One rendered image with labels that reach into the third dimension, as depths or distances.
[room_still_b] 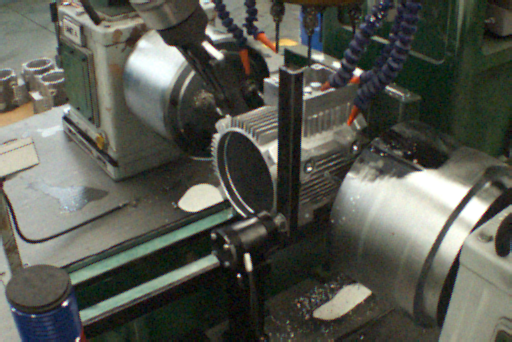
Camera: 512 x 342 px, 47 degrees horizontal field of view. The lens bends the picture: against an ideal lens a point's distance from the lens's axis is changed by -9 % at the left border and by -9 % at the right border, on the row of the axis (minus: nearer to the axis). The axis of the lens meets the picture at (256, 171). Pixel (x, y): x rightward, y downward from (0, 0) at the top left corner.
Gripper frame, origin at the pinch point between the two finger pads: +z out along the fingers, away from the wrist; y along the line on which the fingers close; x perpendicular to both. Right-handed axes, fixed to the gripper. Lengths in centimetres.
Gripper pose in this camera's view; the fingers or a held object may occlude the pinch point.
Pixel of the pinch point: (233, 103)
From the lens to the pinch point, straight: 103.3
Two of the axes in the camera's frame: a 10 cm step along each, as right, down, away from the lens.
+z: 4.0, 5.9, 7.1
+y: -6.1, -4.1, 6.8
